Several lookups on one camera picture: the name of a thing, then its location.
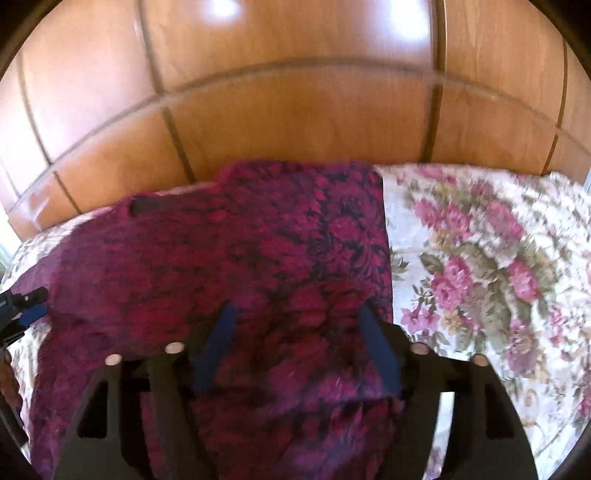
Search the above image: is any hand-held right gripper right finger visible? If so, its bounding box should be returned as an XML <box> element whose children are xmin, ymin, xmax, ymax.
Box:
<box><xmin>358</xmin><ymin>305</ymin><xmax>540</xmax><ymax>480</ymax></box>

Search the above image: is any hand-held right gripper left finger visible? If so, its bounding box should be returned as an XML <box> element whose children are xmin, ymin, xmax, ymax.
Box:
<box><xmin>53</xmin><ymin>302</ymin><xmax>238</xmax><ymax>480</ymax></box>

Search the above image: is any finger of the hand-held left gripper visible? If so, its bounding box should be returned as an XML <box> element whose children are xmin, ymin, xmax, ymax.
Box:
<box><xmin>0</xmin><ymin>286</ymin><xmax>50</xmax><ymax>352</ymax></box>

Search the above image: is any maroon floral knit garment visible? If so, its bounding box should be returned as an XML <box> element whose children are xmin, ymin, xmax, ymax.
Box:
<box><xmin>9</xmin><ymin>159</ymin><xmax>407</xmax><ymax>480</ymax></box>

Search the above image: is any person's left hand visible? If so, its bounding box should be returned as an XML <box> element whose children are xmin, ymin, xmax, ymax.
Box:
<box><xmin>0</xmin><ymin>353</ymin><xmax>21</xmax><ymax>409</ymax></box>

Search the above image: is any floral bedspread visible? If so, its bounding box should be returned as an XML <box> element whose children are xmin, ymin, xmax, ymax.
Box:
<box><xmin>0</xmin><ymin>161</ymin><xmax>591</xmax><ymax>480</ymax></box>

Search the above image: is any wooden wardrobe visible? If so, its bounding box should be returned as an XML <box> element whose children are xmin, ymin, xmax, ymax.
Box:
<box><xmin>0</xmin><ymin>0</ymin><xmax>591</xmax><ymax>241</ymax></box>

